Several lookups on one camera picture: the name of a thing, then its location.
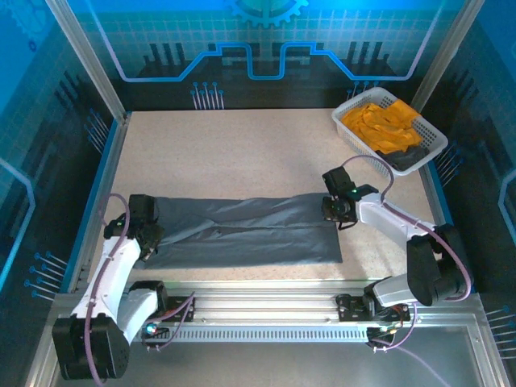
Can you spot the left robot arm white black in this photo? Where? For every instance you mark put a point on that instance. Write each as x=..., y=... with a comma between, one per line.
x=113, y=274

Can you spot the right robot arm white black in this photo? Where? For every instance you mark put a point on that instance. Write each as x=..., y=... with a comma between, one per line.
x=387, y=217

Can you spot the small circuit board green light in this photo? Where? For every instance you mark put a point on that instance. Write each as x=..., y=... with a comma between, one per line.
x=383, y=331
x=152, y=329

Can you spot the dark grey t-shirt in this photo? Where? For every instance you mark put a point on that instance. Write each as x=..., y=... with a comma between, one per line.
x=407, y=157

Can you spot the yellow t-shirt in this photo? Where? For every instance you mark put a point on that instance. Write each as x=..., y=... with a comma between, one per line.
x=387, y=127

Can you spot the white plastic basket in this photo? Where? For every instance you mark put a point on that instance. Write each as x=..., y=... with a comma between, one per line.
x=434, y=137

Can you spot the aluminium side rail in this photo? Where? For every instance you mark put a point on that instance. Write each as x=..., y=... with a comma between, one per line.
x=101, y=177
x=439, y=193

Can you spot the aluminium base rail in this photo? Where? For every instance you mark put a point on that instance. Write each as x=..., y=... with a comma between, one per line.
x=262, y=300

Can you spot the aluminium frame post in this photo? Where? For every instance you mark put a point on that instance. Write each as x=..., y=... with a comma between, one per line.
x=86, y=60
x=443, y=52

